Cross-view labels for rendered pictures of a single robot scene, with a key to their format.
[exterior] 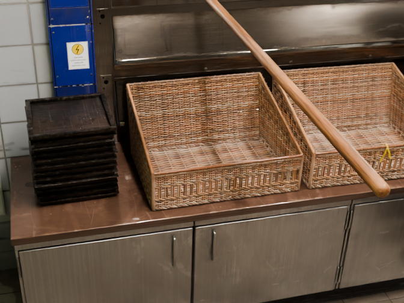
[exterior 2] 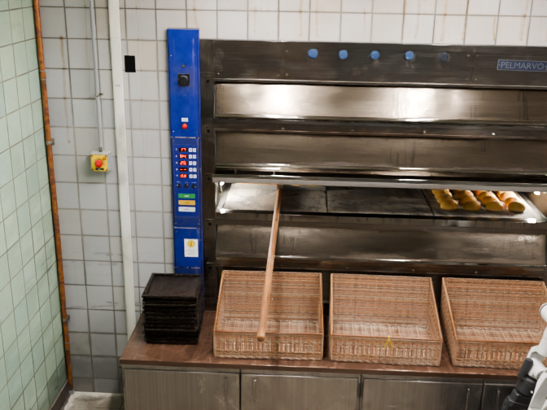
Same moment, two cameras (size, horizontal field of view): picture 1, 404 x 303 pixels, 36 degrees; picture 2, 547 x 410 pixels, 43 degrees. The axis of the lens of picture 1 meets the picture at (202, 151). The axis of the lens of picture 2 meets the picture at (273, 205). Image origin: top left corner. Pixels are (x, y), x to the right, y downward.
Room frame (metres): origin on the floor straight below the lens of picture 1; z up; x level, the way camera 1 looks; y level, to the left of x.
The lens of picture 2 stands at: (-1.14, -1.09, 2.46)
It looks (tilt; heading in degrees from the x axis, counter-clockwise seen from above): 19 degrees down; 18
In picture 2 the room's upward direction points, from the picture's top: 1 degrees clockwise
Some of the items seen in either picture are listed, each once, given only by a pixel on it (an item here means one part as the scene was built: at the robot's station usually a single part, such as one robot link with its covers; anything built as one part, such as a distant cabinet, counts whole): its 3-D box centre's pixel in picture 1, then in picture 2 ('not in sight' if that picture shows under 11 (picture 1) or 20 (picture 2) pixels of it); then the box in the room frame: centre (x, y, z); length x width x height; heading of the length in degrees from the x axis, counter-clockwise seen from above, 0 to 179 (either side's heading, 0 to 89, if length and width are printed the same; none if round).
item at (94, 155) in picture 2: not in sight; (101, 161); (1.98, 0.91, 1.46); 0.10 x 0.07 x 0.10; 106
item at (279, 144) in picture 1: (210, 135); (269, 312); (2.02, -0.03, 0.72); 0.56 x 0.49 x 0.28; 107
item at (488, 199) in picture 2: not in sight; (473, 190); (3.02, -0.95, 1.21); 0.61 x 0.48 x 0.06; 16
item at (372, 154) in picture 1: (354, 120); (382, 317); (2.18, -0.60, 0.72); 0.56 x 0.49 x 0.28; 105
